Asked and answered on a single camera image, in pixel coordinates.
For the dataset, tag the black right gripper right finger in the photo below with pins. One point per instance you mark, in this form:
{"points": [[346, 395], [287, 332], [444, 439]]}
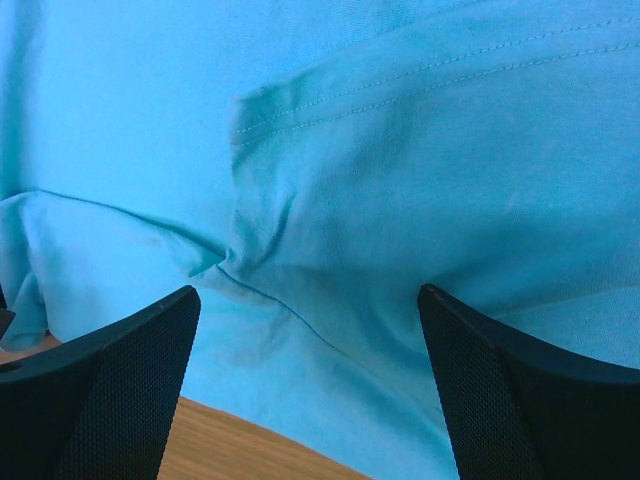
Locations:
{"points": [[517, 407]]}

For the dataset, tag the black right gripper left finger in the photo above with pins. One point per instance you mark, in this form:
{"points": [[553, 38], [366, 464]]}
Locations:
{"points": [[100, 406]]}

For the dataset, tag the bright cyan t-shirt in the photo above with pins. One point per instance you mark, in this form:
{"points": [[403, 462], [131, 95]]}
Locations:
{"points": [[307, 166]]}

